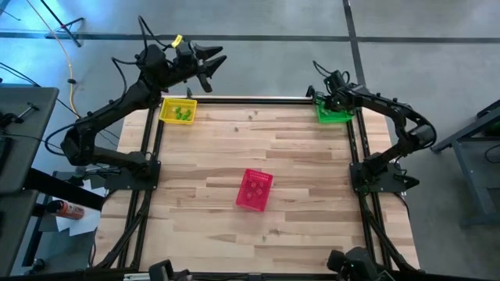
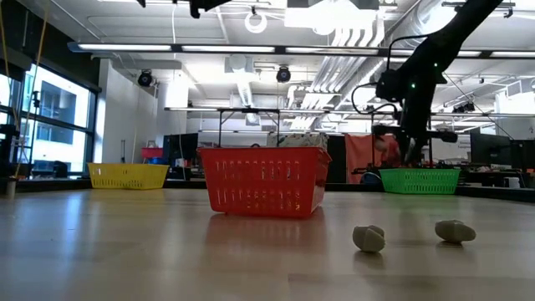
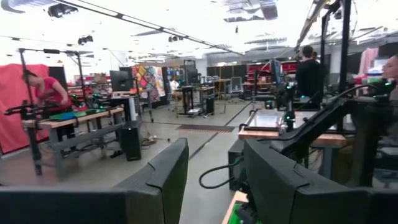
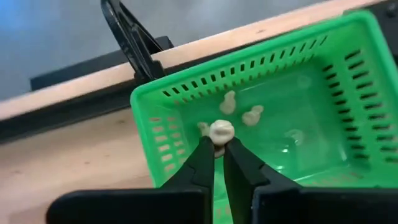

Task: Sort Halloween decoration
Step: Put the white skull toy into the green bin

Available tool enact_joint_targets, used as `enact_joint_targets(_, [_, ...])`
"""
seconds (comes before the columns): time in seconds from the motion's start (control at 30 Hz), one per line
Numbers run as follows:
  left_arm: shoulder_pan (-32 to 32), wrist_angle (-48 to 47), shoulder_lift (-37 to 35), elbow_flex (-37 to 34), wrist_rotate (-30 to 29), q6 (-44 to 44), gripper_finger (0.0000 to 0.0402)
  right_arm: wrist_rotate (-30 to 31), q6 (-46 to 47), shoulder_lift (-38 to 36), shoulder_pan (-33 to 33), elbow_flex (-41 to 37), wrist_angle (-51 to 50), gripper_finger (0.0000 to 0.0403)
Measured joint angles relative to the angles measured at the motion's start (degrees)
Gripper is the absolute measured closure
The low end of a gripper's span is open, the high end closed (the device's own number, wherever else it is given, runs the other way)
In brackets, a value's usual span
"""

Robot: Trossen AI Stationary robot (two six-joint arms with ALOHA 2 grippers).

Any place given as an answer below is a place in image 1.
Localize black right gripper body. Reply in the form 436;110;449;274
314;87;355;114

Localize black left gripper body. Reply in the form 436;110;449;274
173;41;214;94

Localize red plastic basket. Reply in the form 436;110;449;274
234;168;274;213

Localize green plastic basket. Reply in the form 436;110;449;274
315;99;355;125

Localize yellow plastic basket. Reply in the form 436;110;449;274
159;97;198;126

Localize black tripod stand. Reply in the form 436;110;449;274
38;0;85;48

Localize grey side table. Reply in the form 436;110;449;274
0;84;59;274

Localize dark grey cart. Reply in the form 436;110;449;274
429;99;500;229

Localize black diagonal beam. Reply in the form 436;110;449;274
23;167;106;212

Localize black clamp tool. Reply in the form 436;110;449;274
0;101;40;128

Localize orange bottle black cap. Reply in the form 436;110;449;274
46;199;85;220

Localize white paper sheets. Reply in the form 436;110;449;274
54;177;109;237

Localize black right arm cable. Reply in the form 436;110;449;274
312;60;352;85

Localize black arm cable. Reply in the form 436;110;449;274
111;15;173;102
312;60;352;85

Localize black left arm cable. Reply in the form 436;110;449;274
111;15;173;102

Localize yellow cable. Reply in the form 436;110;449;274
23;0;83;118

